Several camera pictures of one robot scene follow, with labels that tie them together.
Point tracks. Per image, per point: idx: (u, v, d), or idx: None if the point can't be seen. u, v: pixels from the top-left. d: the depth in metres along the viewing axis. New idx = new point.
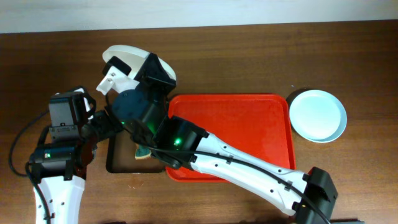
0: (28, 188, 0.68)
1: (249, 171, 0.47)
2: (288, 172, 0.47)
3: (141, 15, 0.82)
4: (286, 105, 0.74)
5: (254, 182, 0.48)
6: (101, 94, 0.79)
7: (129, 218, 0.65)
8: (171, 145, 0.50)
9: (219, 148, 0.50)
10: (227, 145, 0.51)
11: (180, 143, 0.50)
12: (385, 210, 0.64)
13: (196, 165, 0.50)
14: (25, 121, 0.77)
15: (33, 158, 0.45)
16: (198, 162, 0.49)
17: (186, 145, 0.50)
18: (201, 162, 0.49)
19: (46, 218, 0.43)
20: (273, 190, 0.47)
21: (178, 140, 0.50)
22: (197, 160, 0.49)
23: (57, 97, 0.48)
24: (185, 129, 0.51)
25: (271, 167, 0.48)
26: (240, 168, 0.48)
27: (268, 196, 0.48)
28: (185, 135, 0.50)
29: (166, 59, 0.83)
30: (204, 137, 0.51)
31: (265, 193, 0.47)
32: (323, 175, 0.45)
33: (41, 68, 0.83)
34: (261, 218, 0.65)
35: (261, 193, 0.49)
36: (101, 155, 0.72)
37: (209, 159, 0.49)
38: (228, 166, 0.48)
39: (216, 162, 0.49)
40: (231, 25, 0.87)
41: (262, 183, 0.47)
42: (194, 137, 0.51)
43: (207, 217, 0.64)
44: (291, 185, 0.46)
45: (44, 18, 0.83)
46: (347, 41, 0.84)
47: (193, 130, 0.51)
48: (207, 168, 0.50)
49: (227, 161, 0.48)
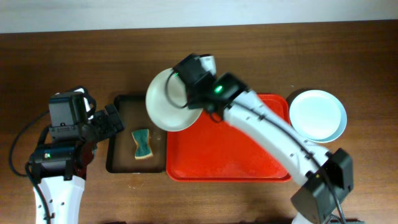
0: (28, 188, 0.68)
1: (275, 131, 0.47)
2: (313, 144, 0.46)
3: (142, 15, 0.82)
4: (286, 106, 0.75)
5: (277, 142, 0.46)
6: (101, 94, 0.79)
7: (129, 218, 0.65)
8: (212, 91, 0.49)
9: (255, 105, 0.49)
10: (263, 106, 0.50)
11: (221, 91, 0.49)
12: (384, 210, 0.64)
13: (229, 114, 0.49)
14: (25, 121, 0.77)
15: (33, 158, 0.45)
16: (232, 111, 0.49)
17: (225, 93, 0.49)
18: (234, 112, 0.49)
19: (46, 218, 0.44)
20: (293, 155, 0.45)
21: (219, 88, 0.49)
22: (232, 107, 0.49)
23: (58, 97, 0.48)
24: (230, 79, 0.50)
25: (298, 135, 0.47)
26: (267, 127, 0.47)
27: (286, 160, 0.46)
28: (227, 85, 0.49)
29: (167, 60, 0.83)
30: (245, 91, 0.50)
31: (285, 155, 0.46)
32: (346, 158, 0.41)
33: (40, 68, 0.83)
34: (261, 218, 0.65)
35: (280, 156, 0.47)
36: (101, 155, 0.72)
37: (241, 111, 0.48)
38: (258, 122, 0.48)
39: (248, 116, 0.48)
40: (231, 25, 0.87)
41: (284, 145, 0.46)
42: (236, 90, 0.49)
43: (207, 216, 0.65)
44: (313, 156, 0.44)
45: (44, 18, 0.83)
46: (348, 41, 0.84)
47: (236, 83, 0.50)
48: (237, 121, 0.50)
49: (259, 117, 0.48)
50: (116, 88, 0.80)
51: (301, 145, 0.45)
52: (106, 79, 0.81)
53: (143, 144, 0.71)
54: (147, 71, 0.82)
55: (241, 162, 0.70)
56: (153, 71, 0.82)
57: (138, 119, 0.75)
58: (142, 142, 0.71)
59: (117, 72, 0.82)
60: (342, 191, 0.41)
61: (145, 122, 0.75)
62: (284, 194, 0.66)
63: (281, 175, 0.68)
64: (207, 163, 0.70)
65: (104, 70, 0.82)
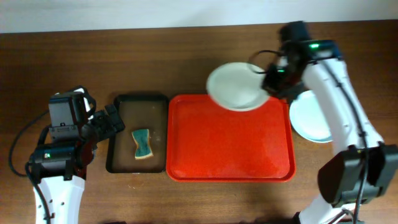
0: (28, 188, 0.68)
1: (341, 100, 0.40)
2: (372, 129, 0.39)
3: (141, 15, 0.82)
4: (286, 106, 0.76)
5: (338, 109, 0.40)
6: (101, 94, 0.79)
7: (129, 218, 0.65)
8: (306, 46, 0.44)
9: (340, 74, 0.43)
10: (346, 79, 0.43)
11: (316, 47, 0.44)
12: (384, 210, 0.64)
13: (312, 70, 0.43)
14: (25, 121, 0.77)
15: (33, 158, 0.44)
16: (315, 68, 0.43)
17: (316, 51, 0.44)
18: (317, 69, 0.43)
19: (46, 218, 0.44)
20: (348, 126, 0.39)
21: (315, 45, 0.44)
22: (316, 65, 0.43)
23: (58, 97, 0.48)
24: (327, 45, 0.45)
25: (364, 115, 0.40)
26: (338, 94, 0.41)
27: (337, 129, 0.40)
28: (325, 45, 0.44)
29: (167, 60, 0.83)
30: (336, 58, 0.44)
31: (338, 124, 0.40)
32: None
33: (40, 68, 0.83)
34: (261, 218, 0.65)
35: (333, 122, 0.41)
36: (101, 155, 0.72)
37: (322, 71, 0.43)
38: (332, 88, 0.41)
39: (326, 76, 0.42)
40: (231, 25, 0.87)
41: (345, 115, 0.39)
42: (328, 55, 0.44)
43: (208, 216, 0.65)
44: (365, 136, 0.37)
45: (44, 18, 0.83)
46: (349, 41, 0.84)
47: (331, 48, 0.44)
48: (310, 79, 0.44)
49: (337, 84, 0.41)
50: (116, 88, 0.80)
51: (360, 122, 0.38)
52: (106, 78, 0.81)
53: (143, 144, 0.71)
54: (146, 71, 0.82)
55: (240, 162, 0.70)
56: (152, 71, 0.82)
57: (138, 119, 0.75)
58: (142, 143, 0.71)
59: (117, 72, 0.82)
60: (372, 186, 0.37)
61: (145, 122, 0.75)
62: (285, 194, 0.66)
63: (281, 175, 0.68)
64: (207, 164, 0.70)
65: (104, 70, 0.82)
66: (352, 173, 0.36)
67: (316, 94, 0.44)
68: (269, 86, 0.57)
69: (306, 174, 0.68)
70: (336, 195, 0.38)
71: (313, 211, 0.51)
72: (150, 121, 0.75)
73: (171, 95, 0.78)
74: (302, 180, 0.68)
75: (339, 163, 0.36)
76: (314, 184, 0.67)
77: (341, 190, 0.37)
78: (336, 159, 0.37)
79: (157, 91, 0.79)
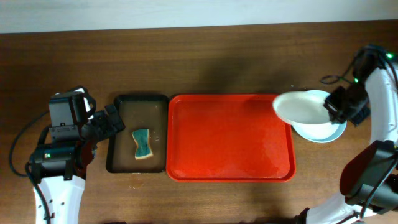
0: (28, 188, 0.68)
1: (395, 104, 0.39)
2: None
3: (141, 15, 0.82)
4: None
5: (390, 112, 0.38)
6: (101, 94, 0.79)
7: (129, 218, 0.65)
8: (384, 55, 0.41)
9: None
10: None
11: (391, 58, 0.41)
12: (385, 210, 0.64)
13: (379, 72, 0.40)
14: (25, 121, 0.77)
15: (33, 158, 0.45)
16: (382, 71, 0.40)
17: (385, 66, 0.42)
18: (382, 73, 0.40)
19: (46, 218, 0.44)
20: (392, 126, 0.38)
21: (390, 55, 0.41)
22: (384, 68, 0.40)
23: (58, 97, 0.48)
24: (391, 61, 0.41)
25: None
26: (394, 98, 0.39)
27: (380, 126, 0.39)
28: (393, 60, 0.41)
29: (167, 60, 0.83)
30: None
31: (382, 122, 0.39)
32: None
33: (41, 69, 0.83)
34: (262, 218, 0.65)
35: (377, 120, 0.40)
36: (101, 155, 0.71)
37: (384, 74, 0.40)
38: (389, 91, 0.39)
39: (388, 80, 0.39)
40: (231, 25, 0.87)
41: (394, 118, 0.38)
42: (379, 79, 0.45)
43: (208, 217, 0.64)
44: None
45: (45, 18, 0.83)
46: (349, 41, 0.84)
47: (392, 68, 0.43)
48: (370, 83, 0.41)
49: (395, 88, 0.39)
50: (115, 88, 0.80)
51: None
52: (106, 78, 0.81)
53: (143, 144, 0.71)
54: (146, 71, 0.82)
55: (240, 162, 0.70)
56: (152, 71, 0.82)
57: (138, 120, 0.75)
58: (142, 143, 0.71)
59: (117, 72, 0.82)
60: (390, 193, 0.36)
61: (145, 122, 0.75)
62: (285, 194, 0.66)
63: (282, 175, 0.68)
64: (207, 163, 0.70)
65: (104, 70, 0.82)
66: (378, 167, 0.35)
67: (369, 92, 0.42)
68: (331, 103, 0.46)
69: (307, 174, 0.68)
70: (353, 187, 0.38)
71: (323, 211, 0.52)
72: (150, 121, 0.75)
73: (171, 95, 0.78)
74: (303, 180, 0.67)
75: (371, 152, 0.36)
76: (314, 185, 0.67)
77: (360, 183, 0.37)
78: (369, 150, 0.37)
79: (157, 91, 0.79)
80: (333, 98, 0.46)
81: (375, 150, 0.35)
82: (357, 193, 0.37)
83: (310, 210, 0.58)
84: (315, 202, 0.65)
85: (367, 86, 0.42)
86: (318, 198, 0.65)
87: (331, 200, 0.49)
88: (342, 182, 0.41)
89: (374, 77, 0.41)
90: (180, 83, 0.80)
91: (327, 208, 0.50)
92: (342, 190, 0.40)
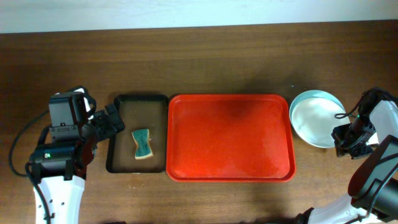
0: (28, 188, 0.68)
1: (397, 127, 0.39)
2: None
3: (142, 15, 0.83)
4: (286, 105, 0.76)
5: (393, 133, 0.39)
6: (101, 94, 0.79)
7: (129, 218, 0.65)
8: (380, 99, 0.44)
9: None
10: None
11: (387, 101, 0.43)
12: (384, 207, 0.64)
13: (383, 104, 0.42)
14: (25, 120, 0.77)
15: (33, 158, 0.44)
16: (383, 102, 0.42)
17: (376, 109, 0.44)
18: (384, 103, 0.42)
19: (46, 218, 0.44)
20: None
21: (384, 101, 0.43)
22: (384, 101, 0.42)
23: (58, 97, 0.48)
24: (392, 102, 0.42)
25: None
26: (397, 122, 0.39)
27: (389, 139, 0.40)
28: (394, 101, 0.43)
29: (166, 60, 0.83)
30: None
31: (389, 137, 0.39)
32: None
33: (40, 69, 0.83)
34: (262, 218, 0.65)
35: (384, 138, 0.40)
36: (101, 155, 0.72)
37: (387, 104, 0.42)
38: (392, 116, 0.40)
39: (392, 107, 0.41)
40: (231, 25, 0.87)
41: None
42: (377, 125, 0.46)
43: (208, 217, 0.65)
44: None
45: (44, 18, 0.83)
46: (348, 42, 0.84)
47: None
48: (375, 112, 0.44)
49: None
50: (115, 88, 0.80)
51: None
52: (106, 78, 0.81)
53: (143, 144, 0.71)
54: (146, 71, 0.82)
55: (240, 162, 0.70)
56: (152, 71, 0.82)
57: (138, 120, 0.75)
58: (142, 143, 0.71)
59: (117, 73, 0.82)
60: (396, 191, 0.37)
61: (144, 122, 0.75)
62: (285, 194, 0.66)
63: (282, 175, 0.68)
64: (207, 163, 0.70)
65: (105, 70, 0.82)
66: (388, 161, 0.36)
67: (376, 120, 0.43)
68: (336, 134, 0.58)
69: (307, 174, 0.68)
70: (364, 184, 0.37)
71: (328, 211, 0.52)
72: (150, 121, 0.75)
73: (171, 95, 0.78)
74: (302, 180, 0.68)
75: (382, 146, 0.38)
76: (314, 184, 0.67)
77: (372, 179, 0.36)
78: (380, 147, 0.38)
79: (157, 91, 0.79)
80: (339, 132, 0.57)
81: (388, 143, 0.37)
82: (369, 191, 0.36)
83: (314, 209, 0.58)
84: (314, 202, 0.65)
85: (372, 117, 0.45)
86: (318, 198, 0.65)
87: (336, 202, 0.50)
88: (351, 186, 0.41)
89: (379, 107, 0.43)
90: (180, 83, 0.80)
91: (331, 208, 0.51)
92: (351, 191, 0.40)
